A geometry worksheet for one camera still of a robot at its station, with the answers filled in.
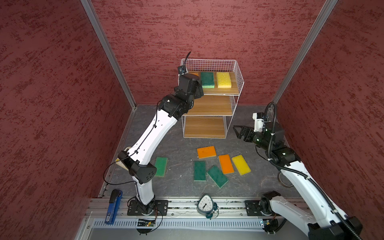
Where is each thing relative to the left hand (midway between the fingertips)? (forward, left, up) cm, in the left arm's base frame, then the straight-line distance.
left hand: (191, 89), depth 71 cm
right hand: (-13, -23, -16) cm, 31 cm away
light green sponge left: (-21, +19, -41) cm, 50 cm away
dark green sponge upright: (-26, -5, -40) cm, 48 cm away
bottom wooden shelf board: (+8, -9, -41) cm, 43 cm away
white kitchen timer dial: (-44, -8, -37) cm, 58 cm away
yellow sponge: (-20, -31, -42) cm, 56 cm away
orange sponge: (-13, -9, -40) cm, 43 cm away
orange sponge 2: (-20, -21, -42) cm, 51 cm away
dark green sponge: (-27, -15, -41) cm, 51 cm away
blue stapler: (-44, +38, -39) cm, 70 cm away
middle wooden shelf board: (+6, -12, -17) cm, 22 cm away
